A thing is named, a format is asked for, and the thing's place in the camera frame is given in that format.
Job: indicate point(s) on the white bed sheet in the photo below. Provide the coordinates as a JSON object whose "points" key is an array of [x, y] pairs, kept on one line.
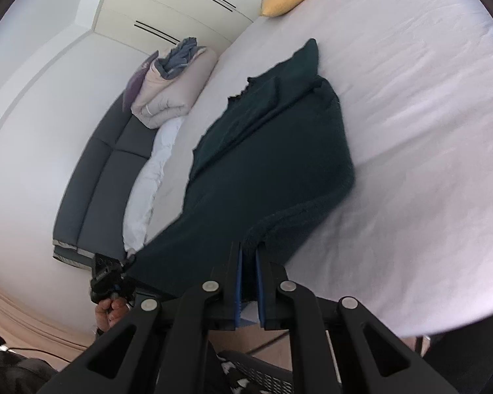
{"points": [[414, 240]]}

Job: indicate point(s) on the dark green knitted sweater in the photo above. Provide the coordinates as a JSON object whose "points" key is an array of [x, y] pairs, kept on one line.
{"points": [[265, 175]]}

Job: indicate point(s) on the left human hand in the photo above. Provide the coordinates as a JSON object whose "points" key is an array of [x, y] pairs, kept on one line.
{"points": [[109, 312]]}

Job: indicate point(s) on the dark grey sofa bench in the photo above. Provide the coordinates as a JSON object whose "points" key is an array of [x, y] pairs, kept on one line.
{"points": [[91, 213]]}

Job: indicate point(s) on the black mesh basket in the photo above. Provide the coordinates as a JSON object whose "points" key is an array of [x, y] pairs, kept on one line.
{"points": [[245, 374]]}

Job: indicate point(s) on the cream wardrobe with handles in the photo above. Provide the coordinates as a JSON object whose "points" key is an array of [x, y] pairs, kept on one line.
{"points": [[150, 25]]}

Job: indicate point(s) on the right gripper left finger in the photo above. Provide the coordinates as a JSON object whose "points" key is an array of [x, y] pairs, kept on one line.
{"points": [[161, 347]]}

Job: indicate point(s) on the blue grey crumpled cloth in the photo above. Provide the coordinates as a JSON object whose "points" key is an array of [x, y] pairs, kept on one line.
{"points": [[176, 61]]}

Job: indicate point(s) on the white duvet edge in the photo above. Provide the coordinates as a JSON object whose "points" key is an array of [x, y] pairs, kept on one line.
{"points": [[139, 207]]}

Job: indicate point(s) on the folded beige duvet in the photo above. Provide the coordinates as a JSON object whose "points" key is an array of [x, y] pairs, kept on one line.
{"points": [[160, 100]]}

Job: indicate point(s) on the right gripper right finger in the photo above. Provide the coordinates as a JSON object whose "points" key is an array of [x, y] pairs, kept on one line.
{"points": [[338, 346]]}

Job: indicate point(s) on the purple cushion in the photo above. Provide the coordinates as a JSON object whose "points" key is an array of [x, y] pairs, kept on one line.
{"points": [[135, 82]]}

